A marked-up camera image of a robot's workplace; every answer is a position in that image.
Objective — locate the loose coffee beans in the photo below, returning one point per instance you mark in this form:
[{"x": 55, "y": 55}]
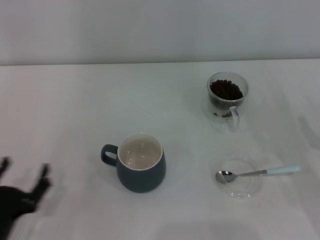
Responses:
[{"x": 223, "y": 115}]

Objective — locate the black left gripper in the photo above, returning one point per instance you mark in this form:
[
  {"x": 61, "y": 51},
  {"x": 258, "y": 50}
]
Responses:
[{"x": 12, "y": 202}]

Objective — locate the empty clear glass saucer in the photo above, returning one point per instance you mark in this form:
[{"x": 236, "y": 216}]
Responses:
[{"x": 246, "y": 188}]

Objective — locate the dark blue ceramic mug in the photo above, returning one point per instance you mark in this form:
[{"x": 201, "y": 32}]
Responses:
[{"x": 140, "y": 180}]

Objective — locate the coffee beans pile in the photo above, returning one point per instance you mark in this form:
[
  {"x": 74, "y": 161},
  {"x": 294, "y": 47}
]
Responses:
[{"x": 226, "y": 88}]

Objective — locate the white tablecloth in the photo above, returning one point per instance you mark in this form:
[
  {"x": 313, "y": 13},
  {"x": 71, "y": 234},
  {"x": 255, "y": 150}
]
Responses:
[{"x": 150, "y": 105}]

